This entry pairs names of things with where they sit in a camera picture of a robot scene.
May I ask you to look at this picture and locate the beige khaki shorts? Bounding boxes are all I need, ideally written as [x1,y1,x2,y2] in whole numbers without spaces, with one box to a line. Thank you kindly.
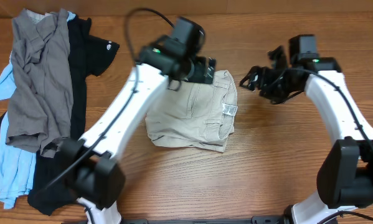
[145,70,238,152]

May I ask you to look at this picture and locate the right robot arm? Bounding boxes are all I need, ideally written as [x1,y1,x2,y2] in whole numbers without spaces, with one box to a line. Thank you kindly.
[240,34,373,224]

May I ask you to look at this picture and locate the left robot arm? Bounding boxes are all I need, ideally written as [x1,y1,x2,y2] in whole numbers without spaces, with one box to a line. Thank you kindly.
[59,17,213,223]

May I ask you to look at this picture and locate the grey shirt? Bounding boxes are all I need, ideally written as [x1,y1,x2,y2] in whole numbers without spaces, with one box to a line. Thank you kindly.
[6,9,73,158]

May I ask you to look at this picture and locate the black t-shirt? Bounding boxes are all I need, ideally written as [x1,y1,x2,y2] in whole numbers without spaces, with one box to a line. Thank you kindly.
[0,13,120,215]

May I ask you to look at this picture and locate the light blue shirt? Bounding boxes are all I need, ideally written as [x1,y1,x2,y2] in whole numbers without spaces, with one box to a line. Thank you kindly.
[0,9,75,209]

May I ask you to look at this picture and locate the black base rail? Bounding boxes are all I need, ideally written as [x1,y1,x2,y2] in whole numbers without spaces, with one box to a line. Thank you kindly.
[120,216,288,224]

